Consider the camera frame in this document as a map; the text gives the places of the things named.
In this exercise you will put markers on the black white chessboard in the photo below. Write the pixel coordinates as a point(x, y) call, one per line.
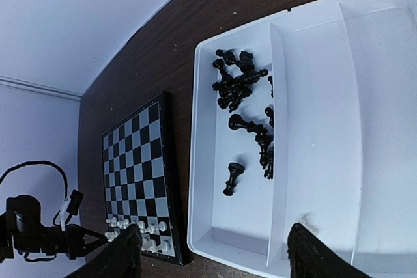
point(141, 182)

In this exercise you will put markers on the black chess pieces upper cluster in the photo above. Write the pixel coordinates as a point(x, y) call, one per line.
point(232, 90)

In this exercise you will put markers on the black chess piece lone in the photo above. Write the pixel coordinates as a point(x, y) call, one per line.
point(235, 169)

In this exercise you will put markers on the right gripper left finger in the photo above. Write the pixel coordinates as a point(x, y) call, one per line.
point(120, 258)

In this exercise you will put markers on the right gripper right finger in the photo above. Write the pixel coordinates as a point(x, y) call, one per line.
point(310, 257)

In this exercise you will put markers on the black chess pieces lower cluster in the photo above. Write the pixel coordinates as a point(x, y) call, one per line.
point(261, 137)

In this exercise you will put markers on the white chess pawn piece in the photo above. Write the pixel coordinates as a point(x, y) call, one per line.
point(161, 227)

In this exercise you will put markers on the left aluminium frame post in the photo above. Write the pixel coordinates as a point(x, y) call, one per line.
point(19, 84)

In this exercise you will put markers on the white plastic tray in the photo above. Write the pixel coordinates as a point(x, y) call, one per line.
point(343, 92)

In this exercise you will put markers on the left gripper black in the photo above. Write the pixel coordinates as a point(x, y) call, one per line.
point(45, 243)

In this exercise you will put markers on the black chess pieces cluster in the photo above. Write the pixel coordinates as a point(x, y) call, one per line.
point(232, 90)
point(261, 137)

